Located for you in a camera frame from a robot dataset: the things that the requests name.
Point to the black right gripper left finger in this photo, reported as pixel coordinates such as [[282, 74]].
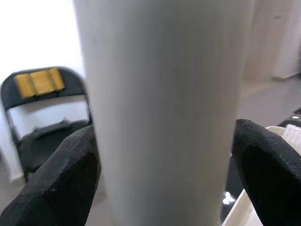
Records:
[[58, 183]]

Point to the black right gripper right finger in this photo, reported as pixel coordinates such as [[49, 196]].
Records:
[[272, 179]]

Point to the white plastic children table top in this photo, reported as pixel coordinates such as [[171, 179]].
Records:
[[240, 209]]

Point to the white plastic table leg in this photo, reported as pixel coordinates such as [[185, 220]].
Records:
[[160, 106]]

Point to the black folding chair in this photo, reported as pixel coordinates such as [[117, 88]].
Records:
[[42, 148]]

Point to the yellow chair label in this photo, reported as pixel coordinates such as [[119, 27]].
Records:
[[40, 82]]

